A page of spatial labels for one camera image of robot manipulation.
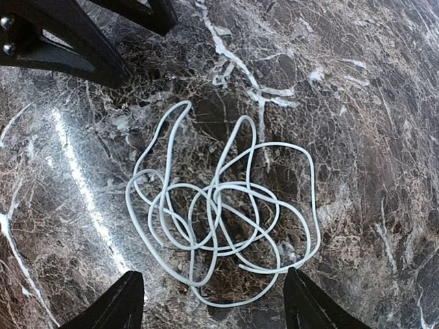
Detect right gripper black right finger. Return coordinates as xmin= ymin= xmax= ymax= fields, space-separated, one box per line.
xmin=283 ymin=267 xmax=369 ymax=329

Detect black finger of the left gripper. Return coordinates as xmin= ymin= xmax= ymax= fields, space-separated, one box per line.
xmin=91 ymin=0 xmax=178 ymax=36
xmin=1 ymin=1 xmax=130 ymax=88

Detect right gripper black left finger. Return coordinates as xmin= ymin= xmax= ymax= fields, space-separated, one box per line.
xmin=62 ymin=271 xmax=144 ymax=329

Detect white cable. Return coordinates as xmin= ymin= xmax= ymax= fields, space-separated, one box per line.
xmin=125 ymin=100 xmax=322 ymax=308

